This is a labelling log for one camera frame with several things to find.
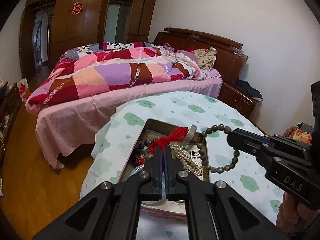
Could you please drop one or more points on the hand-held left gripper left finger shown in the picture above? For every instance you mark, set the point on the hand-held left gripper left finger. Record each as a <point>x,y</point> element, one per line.
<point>160,177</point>

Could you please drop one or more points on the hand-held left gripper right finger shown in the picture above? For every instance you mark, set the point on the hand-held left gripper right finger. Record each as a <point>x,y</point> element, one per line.
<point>167,180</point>

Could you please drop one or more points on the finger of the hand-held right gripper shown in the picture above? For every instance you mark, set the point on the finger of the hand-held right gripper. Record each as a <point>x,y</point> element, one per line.
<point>250,134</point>
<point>245,145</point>

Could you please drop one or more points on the red knot pendant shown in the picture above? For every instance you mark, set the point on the red knot pendant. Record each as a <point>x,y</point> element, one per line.
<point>140,160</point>

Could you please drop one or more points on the pink metal tin box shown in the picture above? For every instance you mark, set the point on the pink metal tin box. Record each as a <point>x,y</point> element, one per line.
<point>155,124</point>

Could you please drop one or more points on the person's right hand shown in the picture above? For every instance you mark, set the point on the person's right hand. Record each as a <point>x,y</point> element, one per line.
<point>287,210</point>

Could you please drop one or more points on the wooden nightstand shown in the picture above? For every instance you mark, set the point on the wooden nightstand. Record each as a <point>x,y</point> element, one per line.
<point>237,102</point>

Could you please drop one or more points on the printed paper booklet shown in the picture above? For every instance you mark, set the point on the printed paper booklet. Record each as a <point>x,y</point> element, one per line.
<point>196,153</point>

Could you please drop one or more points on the dark clothing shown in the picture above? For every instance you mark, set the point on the dark clothing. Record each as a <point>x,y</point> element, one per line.
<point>250,90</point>

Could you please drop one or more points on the chair with colourful cushion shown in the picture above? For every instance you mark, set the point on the chair with colourful cushion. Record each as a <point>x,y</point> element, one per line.
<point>300,135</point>

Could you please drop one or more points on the silver wristwatch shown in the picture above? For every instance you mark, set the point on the silver wristwatch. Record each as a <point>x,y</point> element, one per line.
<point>190,135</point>

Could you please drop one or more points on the green cloud print tablecloth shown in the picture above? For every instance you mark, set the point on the green cloud print tablecloth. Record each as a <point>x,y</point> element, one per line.
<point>175,105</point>

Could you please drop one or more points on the wooden bed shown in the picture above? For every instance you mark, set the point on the wooden bed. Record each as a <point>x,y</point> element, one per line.
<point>225,52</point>

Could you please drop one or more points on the floral pillow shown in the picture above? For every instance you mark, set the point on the floral pillow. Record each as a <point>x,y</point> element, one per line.
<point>206,57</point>

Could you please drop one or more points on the patchwork quilt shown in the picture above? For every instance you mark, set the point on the patchwork quilt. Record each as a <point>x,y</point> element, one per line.
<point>112,72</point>

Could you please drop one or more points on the red white paper bag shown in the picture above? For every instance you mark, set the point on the red white paper bag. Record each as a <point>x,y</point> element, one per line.
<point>23,87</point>

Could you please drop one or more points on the wooden low cabinet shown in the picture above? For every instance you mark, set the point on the wooden low cabinet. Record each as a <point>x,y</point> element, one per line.
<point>10,105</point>

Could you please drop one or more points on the wooden wardrobe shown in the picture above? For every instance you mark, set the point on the wooden wardrobe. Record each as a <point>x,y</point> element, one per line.
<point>92,12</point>

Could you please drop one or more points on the red paper decoration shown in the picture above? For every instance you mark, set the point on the red paper decoration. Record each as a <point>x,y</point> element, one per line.
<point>76,8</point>

